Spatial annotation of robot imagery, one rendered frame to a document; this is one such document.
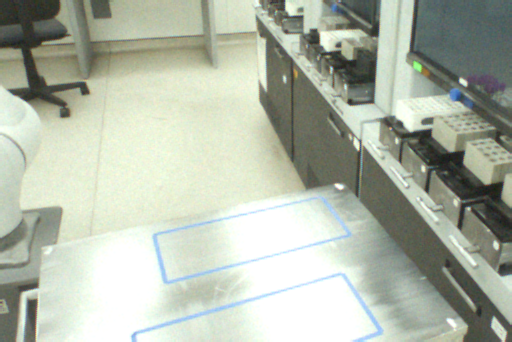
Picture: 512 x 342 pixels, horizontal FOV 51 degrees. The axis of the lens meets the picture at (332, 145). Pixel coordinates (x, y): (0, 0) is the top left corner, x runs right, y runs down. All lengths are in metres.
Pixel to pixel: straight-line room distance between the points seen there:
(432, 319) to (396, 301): 0.06
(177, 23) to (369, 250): 4.03
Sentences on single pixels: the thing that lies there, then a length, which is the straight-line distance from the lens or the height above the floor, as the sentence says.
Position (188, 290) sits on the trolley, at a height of 0.82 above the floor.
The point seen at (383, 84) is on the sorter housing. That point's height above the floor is 0.83.
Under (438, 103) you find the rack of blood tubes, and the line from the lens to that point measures 1.49.
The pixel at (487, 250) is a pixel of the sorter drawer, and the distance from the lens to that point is 1.12.
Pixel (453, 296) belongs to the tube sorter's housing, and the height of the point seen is 0.56.
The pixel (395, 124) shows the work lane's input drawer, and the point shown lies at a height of 0.82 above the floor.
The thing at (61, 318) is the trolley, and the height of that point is 0.82.
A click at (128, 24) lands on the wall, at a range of 4.83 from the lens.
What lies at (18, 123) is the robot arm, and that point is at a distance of 1.37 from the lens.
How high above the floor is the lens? 1.43
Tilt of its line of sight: 28 degrees down
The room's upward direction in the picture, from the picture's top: 2 degrees clockwise
